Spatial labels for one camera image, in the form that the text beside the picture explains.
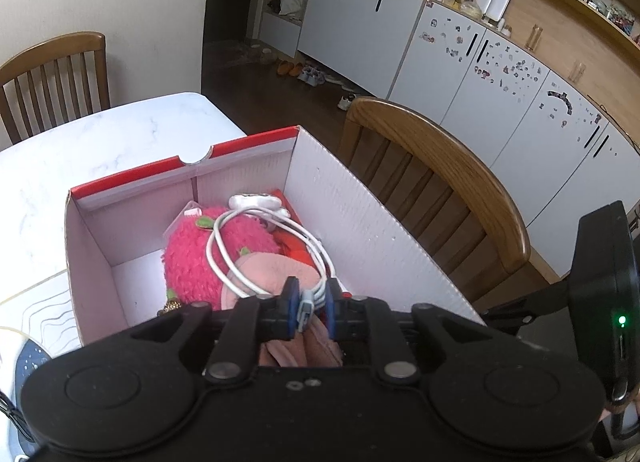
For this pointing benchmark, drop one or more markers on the red shoe box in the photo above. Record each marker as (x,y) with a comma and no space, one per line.
(350,212)

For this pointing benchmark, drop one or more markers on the wooden curved-back chair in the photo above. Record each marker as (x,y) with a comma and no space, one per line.
(450,152)

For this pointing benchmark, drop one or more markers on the white shoe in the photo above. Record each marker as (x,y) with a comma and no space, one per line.
(346,102)

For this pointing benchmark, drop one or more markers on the red knotted cloth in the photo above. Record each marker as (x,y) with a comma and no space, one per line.
(297,248)

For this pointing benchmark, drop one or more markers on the pale patterned shoes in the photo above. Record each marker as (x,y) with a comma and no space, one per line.
(312,77)

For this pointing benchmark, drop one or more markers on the pink fleece hat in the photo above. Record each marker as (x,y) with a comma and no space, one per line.
(270,267)

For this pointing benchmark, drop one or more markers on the wooden slat-back chair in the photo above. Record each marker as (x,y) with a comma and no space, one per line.
(50,49)

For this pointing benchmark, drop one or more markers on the patterned doormat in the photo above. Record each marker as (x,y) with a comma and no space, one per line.
(235,51)

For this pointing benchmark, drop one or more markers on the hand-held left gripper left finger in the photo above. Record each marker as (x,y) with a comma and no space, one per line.
(289,309)

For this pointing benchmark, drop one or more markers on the large white wall cabinet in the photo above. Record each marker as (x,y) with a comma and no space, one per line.
(360,17)

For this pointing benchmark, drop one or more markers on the white shopping bag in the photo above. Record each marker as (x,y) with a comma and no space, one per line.
(291,4)

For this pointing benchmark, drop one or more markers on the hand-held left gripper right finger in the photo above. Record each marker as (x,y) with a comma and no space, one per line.
(330,309)

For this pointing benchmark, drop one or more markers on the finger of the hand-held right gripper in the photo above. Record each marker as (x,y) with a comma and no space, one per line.
(530,309)

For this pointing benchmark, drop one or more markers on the yellow slippers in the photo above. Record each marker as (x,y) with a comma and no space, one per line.
(290,68)

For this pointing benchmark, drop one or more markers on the pink plush strawberry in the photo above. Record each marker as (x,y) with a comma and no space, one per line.
(190,262)

